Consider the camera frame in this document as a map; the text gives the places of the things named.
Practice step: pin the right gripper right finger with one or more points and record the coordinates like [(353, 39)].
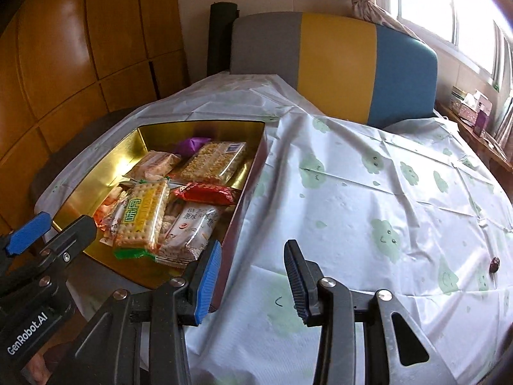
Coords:
[(396, 350)]

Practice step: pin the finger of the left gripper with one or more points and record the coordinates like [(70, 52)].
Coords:
[(67, 245), (18, 241)]

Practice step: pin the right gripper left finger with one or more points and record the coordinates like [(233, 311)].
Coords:
[(107, 351)]

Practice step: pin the green yellow cracker pack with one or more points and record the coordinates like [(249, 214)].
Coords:
[(141, 220)]

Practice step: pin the white Ba Zhen cake packet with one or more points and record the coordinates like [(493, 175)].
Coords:
[(189, 235)]

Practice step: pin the red candy wrapper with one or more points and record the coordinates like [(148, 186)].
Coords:
[(211, 194)]

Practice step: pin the purple snack packet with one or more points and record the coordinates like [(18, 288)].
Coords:
[(190, 146)]

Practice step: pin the yellow puffed rice cake pack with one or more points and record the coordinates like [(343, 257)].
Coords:
[(215, 163)]

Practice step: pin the large orange snack bag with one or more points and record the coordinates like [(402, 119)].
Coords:
[(109, 212)]

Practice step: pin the brown bread packet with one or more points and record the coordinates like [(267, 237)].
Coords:
[(153, 166)]

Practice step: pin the gold and maroon gift box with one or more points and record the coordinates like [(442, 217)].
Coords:
[(107, 173)]

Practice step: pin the white cloud-print tablecloth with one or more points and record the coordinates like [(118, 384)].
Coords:
[(410, 208)]

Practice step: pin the red jujube date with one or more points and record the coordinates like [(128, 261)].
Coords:
[(494, 265)]

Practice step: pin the wooden wardrobe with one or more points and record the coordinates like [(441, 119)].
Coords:
[(67, 63)]

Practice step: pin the wooden side table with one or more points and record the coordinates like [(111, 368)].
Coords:
[(499, 168)]

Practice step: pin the grey yellow blue chair back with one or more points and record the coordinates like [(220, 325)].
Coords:
[(348, 68)]

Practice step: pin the tissue box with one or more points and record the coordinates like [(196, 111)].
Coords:
[(467, 109)]

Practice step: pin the purple box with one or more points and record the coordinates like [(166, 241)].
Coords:
[(480, 123)]

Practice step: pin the window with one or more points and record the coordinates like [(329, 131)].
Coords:
[(474, 30)]

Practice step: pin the black post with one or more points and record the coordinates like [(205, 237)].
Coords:
[(222, 18)]

